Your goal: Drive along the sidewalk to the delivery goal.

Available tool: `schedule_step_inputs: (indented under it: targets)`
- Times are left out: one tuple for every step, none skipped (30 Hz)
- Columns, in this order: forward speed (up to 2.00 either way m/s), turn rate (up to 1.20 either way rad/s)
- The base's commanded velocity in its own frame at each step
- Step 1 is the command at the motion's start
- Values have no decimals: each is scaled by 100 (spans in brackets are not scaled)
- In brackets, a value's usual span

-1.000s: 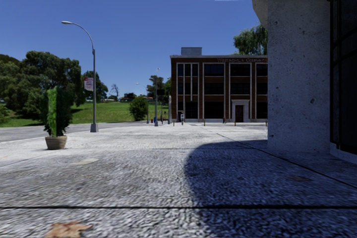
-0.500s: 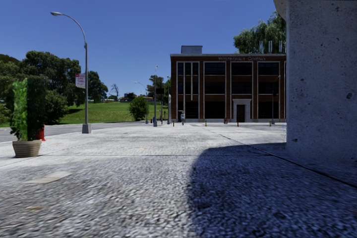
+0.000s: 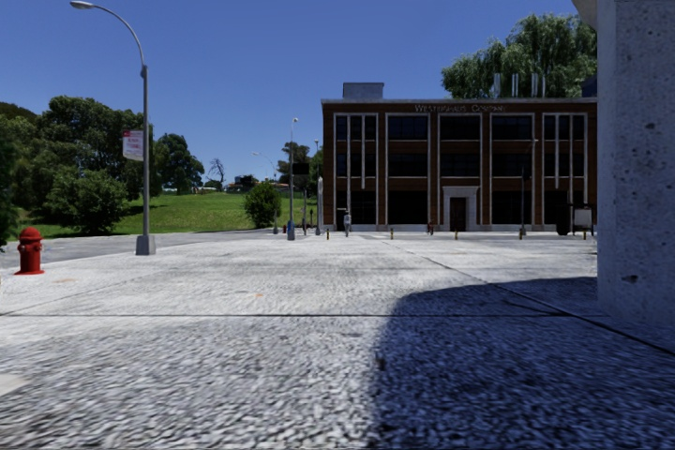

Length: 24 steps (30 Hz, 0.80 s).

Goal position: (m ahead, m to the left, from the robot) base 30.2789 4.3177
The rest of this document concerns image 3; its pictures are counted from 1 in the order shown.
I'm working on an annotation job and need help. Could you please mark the trees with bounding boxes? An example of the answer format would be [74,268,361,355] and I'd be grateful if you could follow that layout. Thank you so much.
[276,142,324,195]
[0,95,206,236]

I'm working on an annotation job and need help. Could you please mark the round green bush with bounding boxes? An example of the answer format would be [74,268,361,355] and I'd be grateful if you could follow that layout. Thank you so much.
[243,181,283,230]

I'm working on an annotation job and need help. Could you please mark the red brick building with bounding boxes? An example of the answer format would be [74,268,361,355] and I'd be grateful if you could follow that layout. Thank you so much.
[320,82,598,233]

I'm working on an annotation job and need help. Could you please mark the grey pole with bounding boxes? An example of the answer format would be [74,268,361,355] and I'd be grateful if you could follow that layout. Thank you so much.
[518,138,539,238]

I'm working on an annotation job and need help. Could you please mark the tree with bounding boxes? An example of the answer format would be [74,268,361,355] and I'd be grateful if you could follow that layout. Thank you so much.
[441,13,598,100]

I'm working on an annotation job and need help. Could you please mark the pale concrete building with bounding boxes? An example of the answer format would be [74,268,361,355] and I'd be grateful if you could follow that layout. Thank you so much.
[571,0,675,338]

